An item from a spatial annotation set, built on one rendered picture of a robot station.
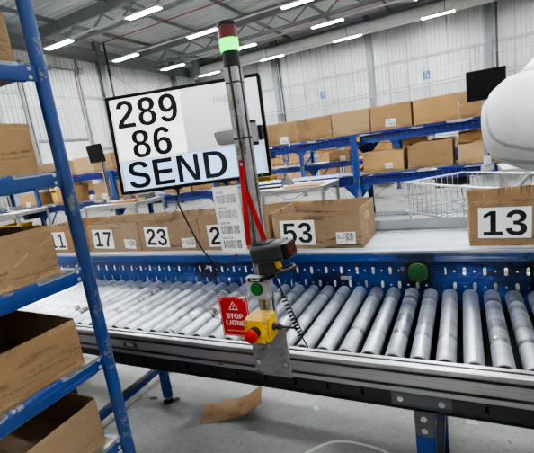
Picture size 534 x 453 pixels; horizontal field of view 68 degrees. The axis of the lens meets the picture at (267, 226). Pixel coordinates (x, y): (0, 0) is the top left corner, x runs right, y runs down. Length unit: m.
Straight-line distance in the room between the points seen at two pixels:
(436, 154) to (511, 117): 5.15
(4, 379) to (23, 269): 0.20
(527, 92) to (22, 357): 0.94
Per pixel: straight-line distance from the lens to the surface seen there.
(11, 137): 0.89
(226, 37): 1.12
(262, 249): 1.04
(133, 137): 1.31
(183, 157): 1.25
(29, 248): 0.89
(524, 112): 0.68
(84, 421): 1.03
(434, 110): 6.09
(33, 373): 0.91
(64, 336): 0.93
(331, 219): 1.65
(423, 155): 5.85
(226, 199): 1.12
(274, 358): 1.23
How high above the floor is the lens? 1.33
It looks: 11 degrees down
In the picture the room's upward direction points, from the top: 8 degrees counter-clockwise
